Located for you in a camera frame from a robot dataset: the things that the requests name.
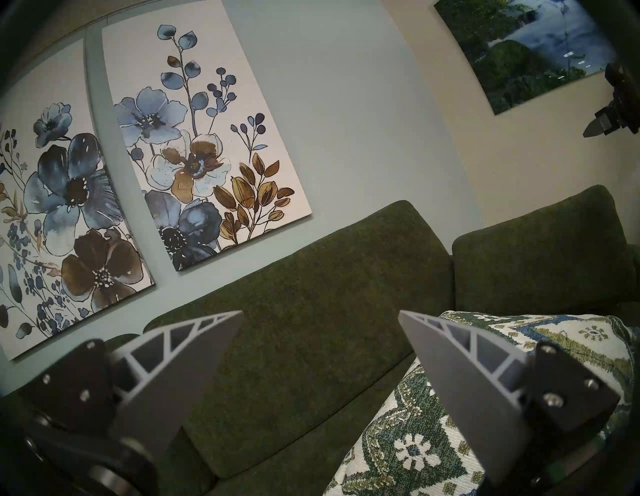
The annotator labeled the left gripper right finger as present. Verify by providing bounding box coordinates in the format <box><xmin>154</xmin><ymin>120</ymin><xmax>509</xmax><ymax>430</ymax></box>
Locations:
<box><xmin>398</xmin><ymin>310</ymin><xmax>621</xmax><ymax>486</ymax></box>

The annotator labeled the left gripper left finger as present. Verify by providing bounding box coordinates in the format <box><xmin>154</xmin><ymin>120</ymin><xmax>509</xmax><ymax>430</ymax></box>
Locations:
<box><xmin>20</xmin><ymin>310</ymin><xmax>245</xmax><ymax>463</ymax></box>

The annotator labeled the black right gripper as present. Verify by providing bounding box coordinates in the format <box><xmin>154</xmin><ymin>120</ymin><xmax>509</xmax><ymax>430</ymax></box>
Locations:
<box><xmin>582</xmin><ymin>62</ymin><xmax>640</xmax><ymax>138</ymax></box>

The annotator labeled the green white patterned cushion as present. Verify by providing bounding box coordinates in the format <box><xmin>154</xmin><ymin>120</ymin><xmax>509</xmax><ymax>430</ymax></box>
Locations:
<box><xmin>324</xmin><ymin>310</ymin><xmax>636</xmax><ymax>496</ymax></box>

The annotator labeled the waterfall landscape poster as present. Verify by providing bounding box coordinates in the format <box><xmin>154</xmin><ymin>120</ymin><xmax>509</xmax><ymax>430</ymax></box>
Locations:
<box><xmin>432</xmin><ymin>0</ymin><xmax>613</xmax><ymax>116</ymax></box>

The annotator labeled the dark green fabric sofa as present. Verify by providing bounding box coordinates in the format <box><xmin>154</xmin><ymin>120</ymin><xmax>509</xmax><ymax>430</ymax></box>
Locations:
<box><xmin>0</xmin><ymin>185</ymin><xmax>640</xmax><ymax>496</ymax></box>

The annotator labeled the floral canvas with dark flower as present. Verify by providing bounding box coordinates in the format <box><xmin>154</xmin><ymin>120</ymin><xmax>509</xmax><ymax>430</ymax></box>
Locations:
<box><xmin>0</xmin><ymin>37</ymin><xmax>156</xmax><ymax>361</ymax></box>

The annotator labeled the floral canvas with brown leaves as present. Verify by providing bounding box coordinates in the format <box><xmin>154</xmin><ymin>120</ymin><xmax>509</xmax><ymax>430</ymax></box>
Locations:
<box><xmin>101</xmin><ymin>0</ymin><xmax>313</xmax><ymax>272</ymax></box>

